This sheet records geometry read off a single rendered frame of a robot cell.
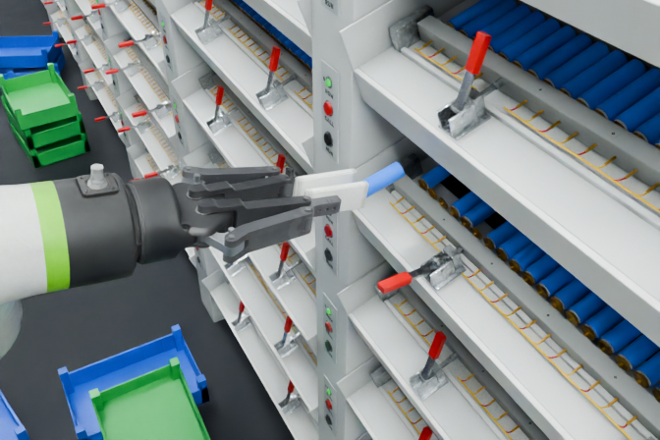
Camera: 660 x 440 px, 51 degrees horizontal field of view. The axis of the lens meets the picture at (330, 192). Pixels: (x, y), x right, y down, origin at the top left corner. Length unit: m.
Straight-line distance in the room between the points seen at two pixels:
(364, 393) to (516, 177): 0.61
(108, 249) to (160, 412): 1.12
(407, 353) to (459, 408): 0.10
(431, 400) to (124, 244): 0.46
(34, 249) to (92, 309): 1.47
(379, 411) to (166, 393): 0.72
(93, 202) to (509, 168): 0.34
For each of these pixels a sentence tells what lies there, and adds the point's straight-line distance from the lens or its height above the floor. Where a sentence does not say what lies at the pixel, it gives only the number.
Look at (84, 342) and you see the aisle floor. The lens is 1.97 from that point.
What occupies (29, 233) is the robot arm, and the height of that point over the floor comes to 1.06.
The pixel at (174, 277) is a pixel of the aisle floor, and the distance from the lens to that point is 2.08.
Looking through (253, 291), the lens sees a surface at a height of 0.32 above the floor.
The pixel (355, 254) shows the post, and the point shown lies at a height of 0.79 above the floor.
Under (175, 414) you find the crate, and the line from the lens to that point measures 1.68.
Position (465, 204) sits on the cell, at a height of 0.92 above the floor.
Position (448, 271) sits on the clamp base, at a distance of 0.75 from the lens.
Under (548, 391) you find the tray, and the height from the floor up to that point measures 0.88.
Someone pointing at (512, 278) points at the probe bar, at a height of 0.92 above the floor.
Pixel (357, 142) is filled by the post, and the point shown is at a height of 0.96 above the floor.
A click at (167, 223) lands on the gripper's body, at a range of 0.60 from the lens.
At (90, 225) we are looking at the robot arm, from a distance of 0.58.
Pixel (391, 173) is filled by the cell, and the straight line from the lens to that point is 0.73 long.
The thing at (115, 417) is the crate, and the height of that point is 0.07.
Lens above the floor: 1.40
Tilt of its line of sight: 37 degrees down
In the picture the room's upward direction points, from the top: straight up
